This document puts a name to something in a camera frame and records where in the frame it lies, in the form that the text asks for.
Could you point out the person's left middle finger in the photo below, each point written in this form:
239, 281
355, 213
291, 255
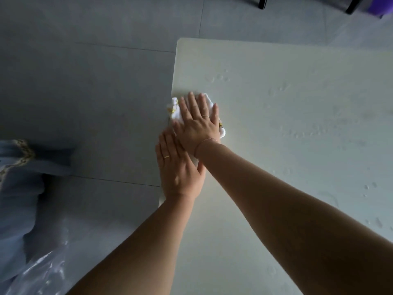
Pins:
172, 142

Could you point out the person's right thumb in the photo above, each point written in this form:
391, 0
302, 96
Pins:
177, 128

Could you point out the white cleaning cloth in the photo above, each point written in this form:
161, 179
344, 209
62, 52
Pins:
173, 108

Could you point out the person's right hand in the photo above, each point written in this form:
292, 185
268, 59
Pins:
196, 130

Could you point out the purple container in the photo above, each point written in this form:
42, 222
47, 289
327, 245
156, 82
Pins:
380, 5

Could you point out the person's left forearm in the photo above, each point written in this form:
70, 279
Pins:
138, 251

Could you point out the person's left hand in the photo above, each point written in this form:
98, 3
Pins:
179, 178

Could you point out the blue garment with gold trim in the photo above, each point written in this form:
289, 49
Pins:
18, 196

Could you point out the person's right little finger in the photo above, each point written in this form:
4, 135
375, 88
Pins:
216, 115

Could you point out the black chair leg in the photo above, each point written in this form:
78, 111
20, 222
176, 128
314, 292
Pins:
353, 4
262, 2

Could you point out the person's left thumb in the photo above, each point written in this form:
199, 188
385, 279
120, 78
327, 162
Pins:
201, 169

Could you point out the person's right forearm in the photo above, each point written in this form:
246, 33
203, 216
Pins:
291, 211

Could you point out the clear plastic bag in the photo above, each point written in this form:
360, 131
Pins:
46, 273

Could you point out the person's left little finger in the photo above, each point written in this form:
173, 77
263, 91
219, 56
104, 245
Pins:
159, 155

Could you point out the person's right middle finger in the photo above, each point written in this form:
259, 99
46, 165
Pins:
193, 104

